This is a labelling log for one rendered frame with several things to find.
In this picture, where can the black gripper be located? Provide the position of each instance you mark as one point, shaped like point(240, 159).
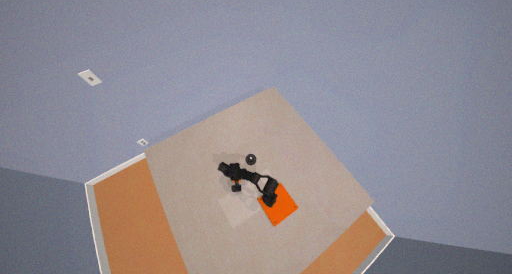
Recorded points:
point(237, 186)

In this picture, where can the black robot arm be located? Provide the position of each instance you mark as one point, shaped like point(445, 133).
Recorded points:
point(234, 172)

